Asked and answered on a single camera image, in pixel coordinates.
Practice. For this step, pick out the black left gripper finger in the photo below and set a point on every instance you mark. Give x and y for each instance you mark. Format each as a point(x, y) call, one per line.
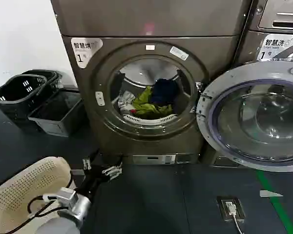
point(112, 170)
point(87, 163)

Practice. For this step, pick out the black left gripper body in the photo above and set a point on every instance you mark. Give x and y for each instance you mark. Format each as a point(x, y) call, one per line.
point(90, 181)

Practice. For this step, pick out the grey dryer with round opening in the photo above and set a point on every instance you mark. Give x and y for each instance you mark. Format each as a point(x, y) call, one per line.
point(92, 136)

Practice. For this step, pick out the dark grey rectangular bin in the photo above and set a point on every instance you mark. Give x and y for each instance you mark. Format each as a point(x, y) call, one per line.
point(56, 117)

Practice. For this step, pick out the white slotted lint filter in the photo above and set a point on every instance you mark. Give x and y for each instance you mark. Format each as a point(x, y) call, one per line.
point(149, 119)

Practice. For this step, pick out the cream perforated laundry basket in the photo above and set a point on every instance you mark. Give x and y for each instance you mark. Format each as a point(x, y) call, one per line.
point(27, 185)

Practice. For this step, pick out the white grey garment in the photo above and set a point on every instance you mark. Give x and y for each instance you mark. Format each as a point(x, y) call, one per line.
point(126, 100)

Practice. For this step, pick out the green garment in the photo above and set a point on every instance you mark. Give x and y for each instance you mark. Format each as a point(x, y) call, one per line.
point(146, 103)

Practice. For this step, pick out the black slotted laundry basket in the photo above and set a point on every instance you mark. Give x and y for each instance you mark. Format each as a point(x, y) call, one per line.
point(54, 79)
point(12, 97)

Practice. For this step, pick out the dark blue garment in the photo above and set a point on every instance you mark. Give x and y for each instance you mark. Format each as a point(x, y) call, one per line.
point(164, 90)

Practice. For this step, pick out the metal floor socket box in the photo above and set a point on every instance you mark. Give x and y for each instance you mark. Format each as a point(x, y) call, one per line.
point(230, 206)

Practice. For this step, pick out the round glass dryer door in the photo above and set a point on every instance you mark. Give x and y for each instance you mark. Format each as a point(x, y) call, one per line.
point(256, 114)

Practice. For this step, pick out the grey stacked upper machine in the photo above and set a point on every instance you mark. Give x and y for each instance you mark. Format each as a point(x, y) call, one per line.
point(141, 17)

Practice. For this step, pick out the white floor tape marker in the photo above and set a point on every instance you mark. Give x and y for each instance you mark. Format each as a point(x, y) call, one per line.
point(270, 193)

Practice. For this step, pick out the grey washing machine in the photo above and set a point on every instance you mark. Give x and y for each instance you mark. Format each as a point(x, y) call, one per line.
point(254, 46)

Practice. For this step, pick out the grey upper coin machine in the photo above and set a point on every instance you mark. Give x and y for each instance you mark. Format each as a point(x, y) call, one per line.
point(278, 14)

